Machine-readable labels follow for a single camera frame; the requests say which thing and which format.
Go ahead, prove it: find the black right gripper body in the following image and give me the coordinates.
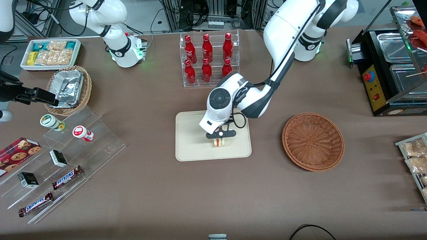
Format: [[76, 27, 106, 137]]
[[0, 71, 24, 102]]

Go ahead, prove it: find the large clear cracker bag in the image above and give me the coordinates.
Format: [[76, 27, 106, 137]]
[[34, 49, 73, 66]]

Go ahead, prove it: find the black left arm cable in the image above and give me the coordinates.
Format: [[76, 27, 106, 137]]
[[230, 0, 326, 129]]

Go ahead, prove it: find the red cola bottle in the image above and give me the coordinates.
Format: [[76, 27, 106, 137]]
[[184, 59, 196, 85], [201, 58, 212, 83], [223, 32, 234, 62], [184, 35, 197, 64], [201, 33, 213, 64], [222, 58, 233, 78]]

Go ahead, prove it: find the beige plastic tray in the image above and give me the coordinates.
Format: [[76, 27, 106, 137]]
[[175, 108, 252, 162]]

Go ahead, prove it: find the small clear cracker bag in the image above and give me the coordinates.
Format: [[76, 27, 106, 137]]
[[47, 40, 67, 51]]

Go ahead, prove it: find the clear acrylic bottle rack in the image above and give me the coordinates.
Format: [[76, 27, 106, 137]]
[[179, 29, 240, 88]]

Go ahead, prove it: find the black looped cable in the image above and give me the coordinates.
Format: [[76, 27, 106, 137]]
[[289, 224, 337, 240]]

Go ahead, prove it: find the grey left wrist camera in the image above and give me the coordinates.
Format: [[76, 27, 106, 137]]
[[206, 129, 237, 139]]

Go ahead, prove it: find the black food warmer machine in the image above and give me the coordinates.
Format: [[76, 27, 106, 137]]
[[346, 5, 427, 117]]

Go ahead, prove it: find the aluminium profile frame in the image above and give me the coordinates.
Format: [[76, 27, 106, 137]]
[[159, 0, 268, 32]]

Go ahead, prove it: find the white rectangular snack bin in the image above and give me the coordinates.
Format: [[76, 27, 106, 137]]
[[20, 39, 82, 72]]

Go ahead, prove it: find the red cookie box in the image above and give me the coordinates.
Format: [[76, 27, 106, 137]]
[[0, 137, 42, 177]]

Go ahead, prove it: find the round brown wicker basket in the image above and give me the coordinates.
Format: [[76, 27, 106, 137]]
[[282, 112, 345, 172]]

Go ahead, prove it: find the grey wire tray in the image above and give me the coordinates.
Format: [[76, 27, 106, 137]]
[[395, 133, 427, 204]]

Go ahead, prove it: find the aluminium foil container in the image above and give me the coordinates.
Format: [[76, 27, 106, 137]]
[[49, 69, 84, 108]]

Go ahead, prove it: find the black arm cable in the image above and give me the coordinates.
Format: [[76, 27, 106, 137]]
[[23, 0, 89, 37], [230, 0, 326, 129]]

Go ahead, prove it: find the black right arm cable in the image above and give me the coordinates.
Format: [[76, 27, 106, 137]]
[[23, 0, 89, 37]]

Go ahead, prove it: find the light wicker basket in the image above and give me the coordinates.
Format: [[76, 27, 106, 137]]
[[44, 65, 92, 117]]

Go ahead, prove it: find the green lid yogurt cup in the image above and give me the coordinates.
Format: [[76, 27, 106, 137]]
[[40, 114, 66, 131]]

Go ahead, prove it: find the clear acrylic stepped stand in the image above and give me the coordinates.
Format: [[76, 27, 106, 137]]
[[0, 106, 126, 224]]

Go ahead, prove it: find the small black box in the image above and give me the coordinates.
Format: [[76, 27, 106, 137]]
[[49, 149, 68, 168], [17, 172, 40, 189]]

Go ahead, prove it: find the red lid yogurt cup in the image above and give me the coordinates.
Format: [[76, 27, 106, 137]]
[[72, 125, 94, 142]]

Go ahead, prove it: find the snickers chocolate bar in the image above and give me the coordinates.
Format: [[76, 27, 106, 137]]
[[18, 192, 54, 218], [52, 165, 84, 190]]

